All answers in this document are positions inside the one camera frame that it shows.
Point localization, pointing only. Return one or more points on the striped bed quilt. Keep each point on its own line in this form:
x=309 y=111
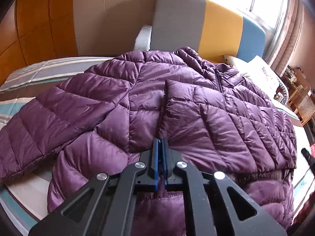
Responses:
x=24 y=200

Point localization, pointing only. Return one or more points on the white printed pillow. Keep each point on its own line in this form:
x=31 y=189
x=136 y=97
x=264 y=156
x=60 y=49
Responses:
x=260 y=73

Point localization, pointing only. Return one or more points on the purple quilted down jacket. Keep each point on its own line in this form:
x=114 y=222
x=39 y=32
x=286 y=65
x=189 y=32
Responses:
x=101 y=120

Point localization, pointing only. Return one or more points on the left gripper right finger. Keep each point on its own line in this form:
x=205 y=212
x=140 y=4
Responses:
x=213 y=203

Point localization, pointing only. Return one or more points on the brown wooden wardrobe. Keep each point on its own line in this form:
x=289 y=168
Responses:
x=34 y=31

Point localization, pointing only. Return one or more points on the wooden bedside table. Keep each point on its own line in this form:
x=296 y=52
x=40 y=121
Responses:
x=300 y=100

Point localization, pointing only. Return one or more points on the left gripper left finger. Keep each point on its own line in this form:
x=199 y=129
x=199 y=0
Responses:
x=105 y=204

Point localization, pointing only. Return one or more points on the grey yellow blue headboard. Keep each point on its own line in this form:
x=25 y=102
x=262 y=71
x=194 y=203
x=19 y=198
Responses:
x=205 y=26

